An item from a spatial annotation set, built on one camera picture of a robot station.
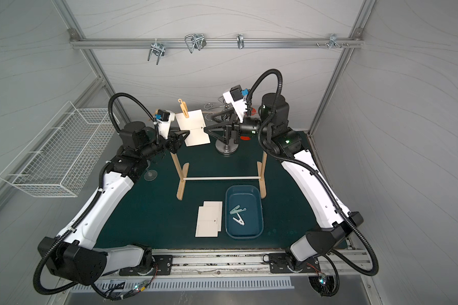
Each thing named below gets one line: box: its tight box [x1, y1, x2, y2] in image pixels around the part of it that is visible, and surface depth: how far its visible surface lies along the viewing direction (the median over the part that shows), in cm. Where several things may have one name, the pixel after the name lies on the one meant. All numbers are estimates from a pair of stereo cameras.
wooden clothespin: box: [177, 98, 190, 119], surface depth 66 cm
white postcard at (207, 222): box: [195, 205, 219, 238], surface depth 87 cm
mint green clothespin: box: [229, 204, 247, 215], surface depth 88 cm
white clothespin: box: [232, 212, 245, 226], surface depth 86 cm
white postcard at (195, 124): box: [174, 109, 211, 147], surface depth 70 cm
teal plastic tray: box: [237, 184, 264, 239], surface depth 88 cm
